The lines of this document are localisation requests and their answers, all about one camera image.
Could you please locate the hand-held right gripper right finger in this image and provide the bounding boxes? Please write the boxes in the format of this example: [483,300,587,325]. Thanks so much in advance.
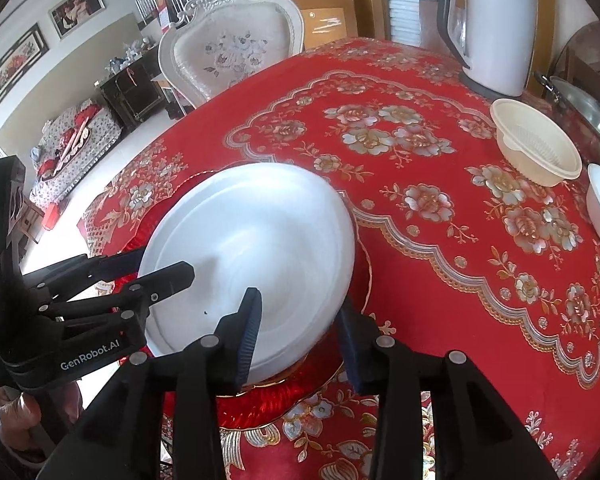
[336,300,563,480]

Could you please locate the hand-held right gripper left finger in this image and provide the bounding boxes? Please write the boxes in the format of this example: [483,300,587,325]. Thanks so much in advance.
[35,287,266,480]

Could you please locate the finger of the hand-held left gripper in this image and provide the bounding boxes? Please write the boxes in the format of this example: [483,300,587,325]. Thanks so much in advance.
[55,261,196,326]
[22,247,146,306]

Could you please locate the large white foam bowl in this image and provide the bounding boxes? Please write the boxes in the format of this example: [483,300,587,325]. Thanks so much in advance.
[139,162,357,386]

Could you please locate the beige plastic bowl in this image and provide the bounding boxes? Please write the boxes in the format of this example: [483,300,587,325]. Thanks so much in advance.
[490,98,583,188]

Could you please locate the person's left hand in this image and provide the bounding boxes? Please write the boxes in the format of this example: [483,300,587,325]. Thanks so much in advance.
[0,387,81,468]

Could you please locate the floral covered sofa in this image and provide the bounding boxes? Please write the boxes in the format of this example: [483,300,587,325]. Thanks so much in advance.
[29,102,123,211]

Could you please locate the dark wooden cabinet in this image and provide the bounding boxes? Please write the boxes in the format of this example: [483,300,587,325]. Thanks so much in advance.
[97,49,168,133]

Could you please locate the small white stool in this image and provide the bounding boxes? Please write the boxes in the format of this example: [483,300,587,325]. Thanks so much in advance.
[152,75,181,121]

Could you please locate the framed flower painting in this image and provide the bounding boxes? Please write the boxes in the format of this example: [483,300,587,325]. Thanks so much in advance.
[0,24,50,113]

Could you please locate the white carved chair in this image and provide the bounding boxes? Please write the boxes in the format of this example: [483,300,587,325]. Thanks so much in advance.
[158,0,306,110]

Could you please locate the framed photo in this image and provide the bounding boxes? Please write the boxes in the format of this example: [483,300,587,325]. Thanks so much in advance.
[47,0,105,40]

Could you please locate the wooden door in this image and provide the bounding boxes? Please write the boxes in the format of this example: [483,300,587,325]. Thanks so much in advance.
[275,0,361,53]

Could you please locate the stainless steel pot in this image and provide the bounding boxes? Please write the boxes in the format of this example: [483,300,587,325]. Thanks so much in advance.
[534,72,600,161]

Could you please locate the glass pot lid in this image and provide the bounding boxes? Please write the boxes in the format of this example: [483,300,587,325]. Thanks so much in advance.
[555,77,600,136]

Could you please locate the white electric kettle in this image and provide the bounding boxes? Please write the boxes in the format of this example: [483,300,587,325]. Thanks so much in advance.
[437,0,538,101]

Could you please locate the white window blinds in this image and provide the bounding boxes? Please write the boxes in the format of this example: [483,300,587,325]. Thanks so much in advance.
[380,0,431,46]

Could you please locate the round wooden tabletop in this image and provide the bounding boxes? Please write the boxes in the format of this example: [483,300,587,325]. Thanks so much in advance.
[550,19,600,83]

